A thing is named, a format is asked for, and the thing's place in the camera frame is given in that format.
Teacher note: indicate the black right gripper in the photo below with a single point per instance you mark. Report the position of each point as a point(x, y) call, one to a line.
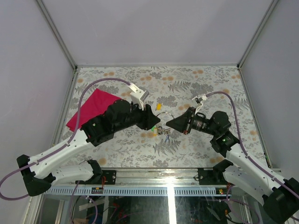
point(181, 123)

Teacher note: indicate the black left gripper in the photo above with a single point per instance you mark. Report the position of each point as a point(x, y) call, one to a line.
point(149, 119)

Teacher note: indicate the large silver keyring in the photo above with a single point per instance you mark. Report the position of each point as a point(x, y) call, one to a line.
point(165, 117)

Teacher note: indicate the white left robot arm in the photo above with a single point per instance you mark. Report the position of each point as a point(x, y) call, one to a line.
point(94, 132)

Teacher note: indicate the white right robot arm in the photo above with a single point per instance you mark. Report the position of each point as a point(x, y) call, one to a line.
point(278, 196)

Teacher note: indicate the floral table mat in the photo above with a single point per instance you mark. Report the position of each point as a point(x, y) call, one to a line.
point(173, 87)

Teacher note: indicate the red cloth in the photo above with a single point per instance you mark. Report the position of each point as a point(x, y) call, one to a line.
point(95, 105)

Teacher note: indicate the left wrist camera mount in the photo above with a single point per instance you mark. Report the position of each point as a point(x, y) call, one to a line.
point(138, 95)

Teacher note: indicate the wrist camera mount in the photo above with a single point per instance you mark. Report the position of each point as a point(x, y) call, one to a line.
point(138, 95)
point(200, 102)

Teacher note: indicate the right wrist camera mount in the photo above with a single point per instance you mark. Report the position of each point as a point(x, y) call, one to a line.
point(200, 102)

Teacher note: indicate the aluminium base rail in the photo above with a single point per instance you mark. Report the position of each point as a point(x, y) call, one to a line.
point(151, 177)

